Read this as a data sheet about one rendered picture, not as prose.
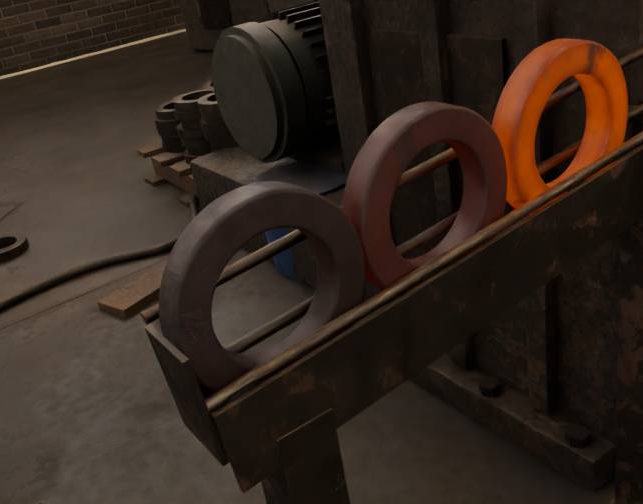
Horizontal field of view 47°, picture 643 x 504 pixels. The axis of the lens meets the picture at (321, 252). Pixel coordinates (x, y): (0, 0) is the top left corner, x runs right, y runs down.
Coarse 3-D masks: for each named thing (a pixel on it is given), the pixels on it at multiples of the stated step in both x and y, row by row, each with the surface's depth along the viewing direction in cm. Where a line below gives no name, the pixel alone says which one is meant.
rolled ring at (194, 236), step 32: (256, 192) 58; (288, 192) 59; (192, 224) 57; (224, 224) 56; (256, 224) 58; (288, 224) 59; (320, 224) 61; (352, 224) 63; (192, 256) 55; (224, 256) 57; (320, 256) 65; (352, 256) 64; (160, 288) 57; (192, 288) 56; (320, 288) 66; (352, 288) 65; (160, 320) 58; (192, 320) 57; (320, 320) 65; (192, 352) 57; (224, 352) 59; (256, 352) 65; (224, 384) 60; (256, 384) 62
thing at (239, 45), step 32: (224, 32) 201; (256, 32) 191; (288, 32) 195; (320, 32) 197; (224, 64) 204; (256, 64) 189; (288, 64) 189; (320, 64) 194; (224, 96) 211; (256, 96) 196; (288, 96) 189; (320, 96) 196; (256, 128) 203; (288, 128) 193; (320, 128) 203; (192, 160) 241; (224, 160) 235; (256, 160) 230; (288, 160) 225; (320, 160) 212; (224, 192) 226
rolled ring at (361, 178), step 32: (384, 128) 65; (416, 128) 64; (448, 128) 67; (480, 128) 69; (384, 160) 63; (480, 160) 70; (352, 192) 65; (384, 192) 64; (480, 192) 73; (384, 224) 65; (480, 224) 73; (384, 256) 66; (384, 288) 69
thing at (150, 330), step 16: (160, 336) 59; (160, 352) 60; (176, 352) 56; (176, 368) 57; (192, 368) 55; (176, 384) 60; (192, 384) 56; (176, 400) 63; (192, 400) 58; (192, 416) 61; (208, 416) 58; (192, 432) 64; (208, 432) 58; (208, 448) 61; (224, 464) 60
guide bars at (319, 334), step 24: (624, 144) 80; (600, 168) 78; (552, 192) 75; (504, 216) 72; (480, 240) 70; (432, 264) 68; (408, 288) 66; (360, 312) 64; (312, 336) 62; (288, 360) 61; (240, 384) 59; (216, 408) 58
